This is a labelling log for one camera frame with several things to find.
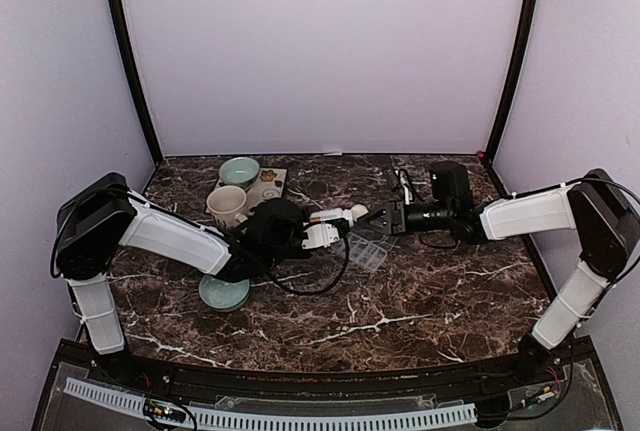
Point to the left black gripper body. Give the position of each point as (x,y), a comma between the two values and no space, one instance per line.
(282,253)

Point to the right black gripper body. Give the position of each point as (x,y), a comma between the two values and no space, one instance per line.
(439,220)

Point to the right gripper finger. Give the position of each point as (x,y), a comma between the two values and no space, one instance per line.
(375,216)
(384,229)

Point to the clear plastic pill organizer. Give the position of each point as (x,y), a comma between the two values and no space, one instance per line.
(368,249)

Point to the white bottle cap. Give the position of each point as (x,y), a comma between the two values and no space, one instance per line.
(357,211)

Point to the white pill bottle orange label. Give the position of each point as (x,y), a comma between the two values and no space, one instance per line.
(332,215)

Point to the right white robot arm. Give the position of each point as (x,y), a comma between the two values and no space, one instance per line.
(601,211)

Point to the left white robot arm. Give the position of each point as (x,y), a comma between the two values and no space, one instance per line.
(108,215)

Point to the square floral plate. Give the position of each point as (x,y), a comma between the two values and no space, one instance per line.
(269,184)

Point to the white ceramic mug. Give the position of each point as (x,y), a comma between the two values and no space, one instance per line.
(228,205)

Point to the celadon bowl on plate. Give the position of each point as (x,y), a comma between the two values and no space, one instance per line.
(239,171)

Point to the celadon bowl front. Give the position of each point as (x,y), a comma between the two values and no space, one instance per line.
(223,296)

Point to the black front rail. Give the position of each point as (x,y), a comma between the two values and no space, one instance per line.
(483,380)

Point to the white slotted cable duct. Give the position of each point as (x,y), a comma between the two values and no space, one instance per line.
(234,413)

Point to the right black frame post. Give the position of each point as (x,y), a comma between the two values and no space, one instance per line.
(516,61)

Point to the black frame post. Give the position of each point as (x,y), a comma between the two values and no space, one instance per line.
(516,61)
(128,60)

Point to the left black frame post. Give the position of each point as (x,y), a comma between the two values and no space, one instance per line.
(128,60)

